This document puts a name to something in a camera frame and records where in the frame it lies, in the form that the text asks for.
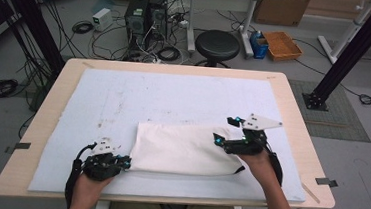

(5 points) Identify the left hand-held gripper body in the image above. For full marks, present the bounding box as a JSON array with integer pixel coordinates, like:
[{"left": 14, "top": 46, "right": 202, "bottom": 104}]
[{"left": 81, "top": 136, "right": 124, "bottom": 184}]

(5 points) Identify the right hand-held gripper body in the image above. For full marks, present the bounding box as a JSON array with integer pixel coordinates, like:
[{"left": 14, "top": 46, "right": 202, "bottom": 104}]
[{"left": 222, "top": 111, "right": 284, "bottom": 159}]

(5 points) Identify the white tank top dark trim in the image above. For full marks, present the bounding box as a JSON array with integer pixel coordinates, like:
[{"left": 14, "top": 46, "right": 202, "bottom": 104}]
[{"left": 127, "top": 117, "right": 250, "bottom": 181}]

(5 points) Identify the person's right hand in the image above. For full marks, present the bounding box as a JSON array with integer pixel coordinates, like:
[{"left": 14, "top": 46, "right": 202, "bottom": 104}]
[{"left": 235, "top": 145, "right": 283, "bottom": 188}]

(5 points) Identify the person's left hand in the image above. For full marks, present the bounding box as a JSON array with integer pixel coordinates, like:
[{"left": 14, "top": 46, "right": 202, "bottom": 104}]
[{"left": 73, "top": 171, "right": 115, "bottom": 201}]

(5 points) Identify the light wooden table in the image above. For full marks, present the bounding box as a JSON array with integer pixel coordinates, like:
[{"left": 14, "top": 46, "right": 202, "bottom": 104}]
[{"left": 0, "top": 50, "right": 346, "bottom": 209}]

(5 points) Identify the white felt mat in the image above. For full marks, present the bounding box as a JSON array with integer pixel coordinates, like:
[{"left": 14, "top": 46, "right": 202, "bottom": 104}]
[{"left": 27, "top": 62, "right": 315, "bottom": 209}]

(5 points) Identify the thin wooden stick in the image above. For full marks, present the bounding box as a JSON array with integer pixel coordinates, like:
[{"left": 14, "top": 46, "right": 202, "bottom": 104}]
[{"left": 299, "top": 182, "right": 323, "bottom": 205}]

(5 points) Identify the blue box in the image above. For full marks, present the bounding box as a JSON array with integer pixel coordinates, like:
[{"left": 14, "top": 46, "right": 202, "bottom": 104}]
[{"left": 247, "top": 29, "right": 271, "bottom": 61}]

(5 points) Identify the black round stool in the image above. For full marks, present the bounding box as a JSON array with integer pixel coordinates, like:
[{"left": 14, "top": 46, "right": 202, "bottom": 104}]
[{"left": 193, "top": 27, "right": 242, "bottom": 71}]

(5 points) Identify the black tape strip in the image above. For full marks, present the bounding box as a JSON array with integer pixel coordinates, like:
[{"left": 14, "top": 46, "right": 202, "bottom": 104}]
[
  {"left": 4, "top": 140, "right": 32, "bottom": 156},
  {"left": 314, "top": 176, "right": 339, "bottom": 189}
]

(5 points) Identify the grey floor mat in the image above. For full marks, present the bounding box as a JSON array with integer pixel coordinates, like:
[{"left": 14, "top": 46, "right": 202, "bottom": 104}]
[{"left": 284, "top": 79, "right": 371, "bottom": 144}]

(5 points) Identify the large closed cardboard box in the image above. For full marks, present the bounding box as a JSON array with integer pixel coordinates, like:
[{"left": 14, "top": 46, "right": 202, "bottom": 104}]
[{"left": 253, "top": 0, "right": 314, "bottom": 29}]

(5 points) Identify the black computer tower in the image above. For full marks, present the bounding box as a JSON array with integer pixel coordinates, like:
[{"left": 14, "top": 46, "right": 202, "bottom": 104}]
[
  {"left": 145, "top": 0, "right": 171, "bottom": 43},
  {"left": 120, "top": 0, "right": 151, "bottom": 61}
]

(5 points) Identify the white metal stand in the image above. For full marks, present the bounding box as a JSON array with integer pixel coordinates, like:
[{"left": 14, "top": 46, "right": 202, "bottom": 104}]
[{"left": 315, "top": 0, "right": 371, "bottom": 68}]

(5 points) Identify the small white device box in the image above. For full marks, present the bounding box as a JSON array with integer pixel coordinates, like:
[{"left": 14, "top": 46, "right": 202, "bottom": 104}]
[{"left": 90, "top": 6, "right": 115, "bottom": 33}]

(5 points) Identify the black floor cable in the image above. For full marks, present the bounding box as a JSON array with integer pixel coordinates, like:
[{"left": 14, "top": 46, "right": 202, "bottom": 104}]
[{"left": 290, "top": 57, "right": 371, "bottom": 114}]

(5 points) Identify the black metal frame post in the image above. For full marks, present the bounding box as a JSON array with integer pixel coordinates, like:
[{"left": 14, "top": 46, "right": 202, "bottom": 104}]
[
  {"left": 0, "top": 0, "right": 71, "bottom": 77},
  {"left": 300, "top": 0, "right": 371, "bottom": 116}
]

